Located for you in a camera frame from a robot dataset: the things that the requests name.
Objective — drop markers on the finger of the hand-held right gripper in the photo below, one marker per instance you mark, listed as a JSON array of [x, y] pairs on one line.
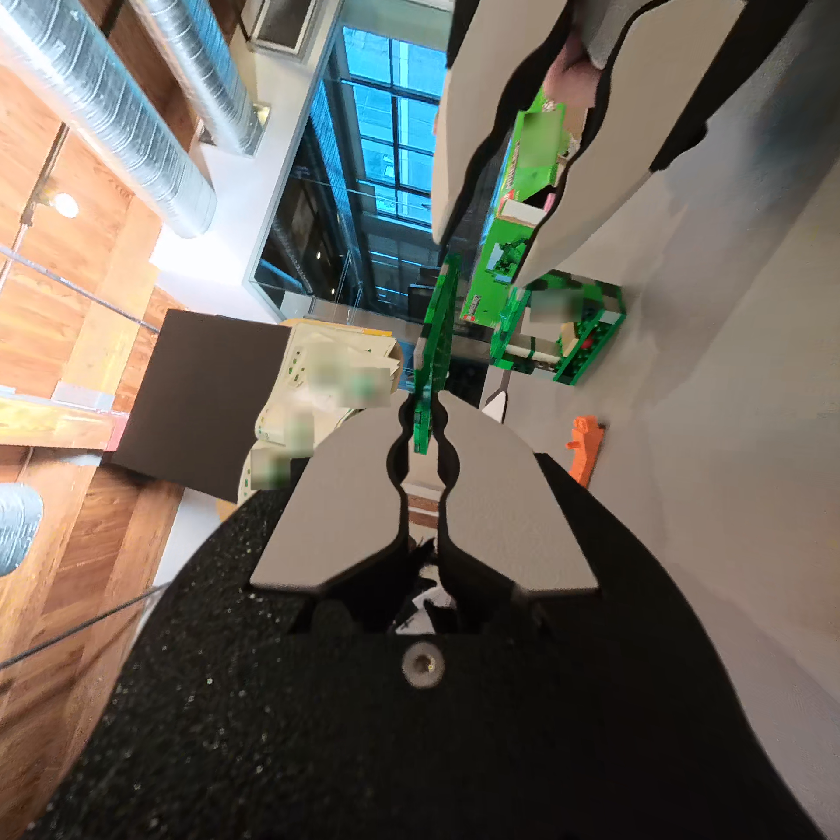
[[479, 98], [630, 151]]

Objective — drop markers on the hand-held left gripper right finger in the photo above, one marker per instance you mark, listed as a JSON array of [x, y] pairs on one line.
[[512, 512]]

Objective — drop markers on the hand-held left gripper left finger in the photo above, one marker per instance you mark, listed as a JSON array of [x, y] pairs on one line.
[[341, 499]]

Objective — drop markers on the green lego wall panel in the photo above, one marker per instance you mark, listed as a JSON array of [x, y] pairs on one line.
[[436, 341]]

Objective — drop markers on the pink lego brick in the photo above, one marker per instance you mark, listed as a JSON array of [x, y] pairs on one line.
[[550, 201]]

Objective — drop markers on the green lego set box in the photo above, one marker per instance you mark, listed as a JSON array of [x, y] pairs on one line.
[[499, 243]]

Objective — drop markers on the green lego block structure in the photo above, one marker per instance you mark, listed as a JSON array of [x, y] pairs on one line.
[[590, 354]]

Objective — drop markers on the person's right hand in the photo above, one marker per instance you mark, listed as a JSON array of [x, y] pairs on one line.
[[577, 79]]

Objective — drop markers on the orange brick separator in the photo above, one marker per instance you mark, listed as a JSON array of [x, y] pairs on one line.
[[584, 453]]

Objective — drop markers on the large paned window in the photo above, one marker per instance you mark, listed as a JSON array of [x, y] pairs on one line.
[[380, 131]]

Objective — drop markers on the stack of white papers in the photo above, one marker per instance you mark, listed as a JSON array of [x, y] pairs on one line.
[[315, 341]]

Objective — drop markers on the black board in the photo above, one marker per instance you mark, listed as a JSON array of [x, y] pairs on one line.
[[197, 394]]

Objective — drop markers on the white ceiling vent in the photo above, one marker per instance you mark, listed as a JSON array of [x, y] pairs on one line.
[[282, 26]]

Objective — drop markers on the grey metal rod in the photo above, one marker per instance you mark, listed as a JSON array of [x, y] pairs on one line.
[[72, 287]]

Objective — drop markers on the round ceiling lamp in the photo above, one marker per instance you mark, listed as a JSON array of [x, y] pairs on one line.
[[66, 205]]

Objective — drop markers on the slim silver air duct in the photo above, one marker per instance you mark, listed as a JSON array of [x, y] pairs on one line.
[[203, 72]]

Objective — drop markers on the short silver air duct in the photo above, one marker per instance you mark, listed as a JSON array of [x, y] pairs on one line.
[[18, 528]]

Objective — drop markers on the large silver air duct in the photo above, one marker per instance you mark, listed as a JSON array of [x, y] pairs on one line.
[[111, 111]]

